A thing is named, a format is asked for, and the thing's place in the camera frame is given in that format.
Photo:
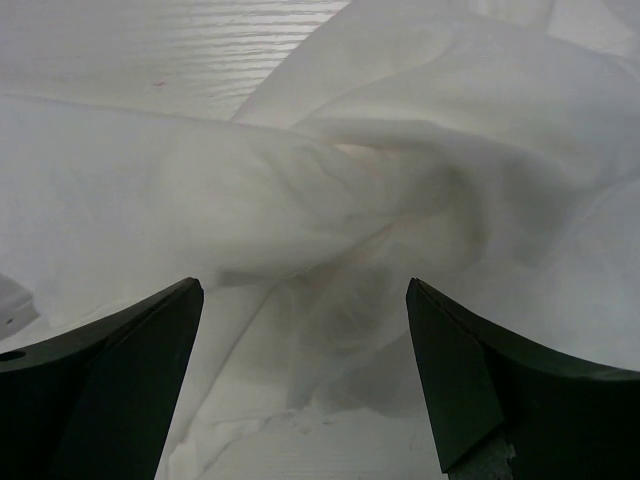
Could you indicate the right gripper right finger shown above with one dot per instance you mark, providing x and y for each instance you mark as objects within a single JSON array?
[{"x": 504, "y": 407}]

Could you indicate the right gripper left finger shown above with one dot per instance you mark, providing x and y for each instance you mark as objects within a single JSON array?
[{"x": 97, "y": 402}]

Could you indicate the white t shirt robot print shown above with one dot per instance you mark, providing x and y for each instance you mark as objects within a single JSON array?
[{"x": 490, "y": 148}]

